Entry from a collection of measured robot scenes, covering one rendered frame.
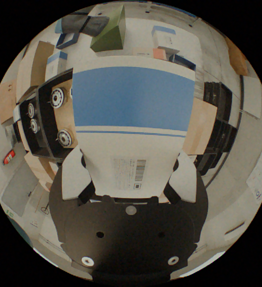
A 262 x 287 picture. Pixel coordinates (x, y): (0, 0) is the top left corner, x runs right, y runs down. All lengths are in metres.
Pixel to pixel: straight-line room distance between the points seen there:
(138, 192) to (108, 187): 0.05
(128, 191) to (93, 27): 0.58
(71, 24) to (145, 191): 0.60
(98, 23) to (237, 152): 3.19
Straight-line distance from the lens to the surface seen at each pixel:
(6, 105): 3.10
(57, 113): 0.55
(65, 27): 0.52
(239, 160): 3.00
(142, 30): 0.71
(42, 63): 0.80
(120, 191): 0.16
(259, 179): 2.90
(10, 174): 3.37
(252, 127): 2.91
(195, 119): 0.47
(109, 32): 0.45
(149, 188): 0.15
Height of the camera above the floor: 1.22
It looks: 61 degrees down
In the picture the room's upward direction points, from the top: 180 degrees clockwise
